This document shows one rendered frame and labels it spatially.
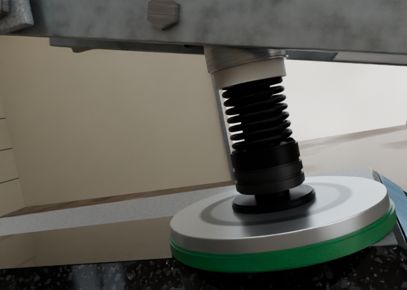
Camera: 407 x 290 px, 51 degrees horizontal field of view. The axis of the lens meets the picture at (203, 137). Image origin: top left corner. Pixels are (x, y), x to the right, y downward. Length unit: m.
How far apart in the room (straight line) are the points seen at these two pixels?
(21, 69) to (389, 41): 7.07
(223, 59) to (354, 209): 0.17
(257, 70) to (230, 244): 0.16
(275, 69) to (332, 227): 0.15
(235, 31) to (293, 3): 0.05
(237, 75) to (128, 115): 5.80
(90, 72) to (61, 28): 6.07
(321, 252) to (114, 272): 0.21
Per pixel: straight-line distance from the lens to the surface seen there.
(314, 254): 0.34
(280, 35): 0.36
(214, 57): 0.40
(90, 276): 0.46
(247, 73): 0.39
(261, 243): 0.34
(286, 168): 0.40
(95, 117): 6.48
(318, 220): 0.35
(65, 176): 6.98
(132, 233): 0.54
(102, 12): 0.41
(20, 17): 0.42
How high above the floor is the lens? 0.95
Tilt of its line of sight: 3 degrees down
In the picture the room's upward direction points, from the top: 11 degrees counter-clockwise
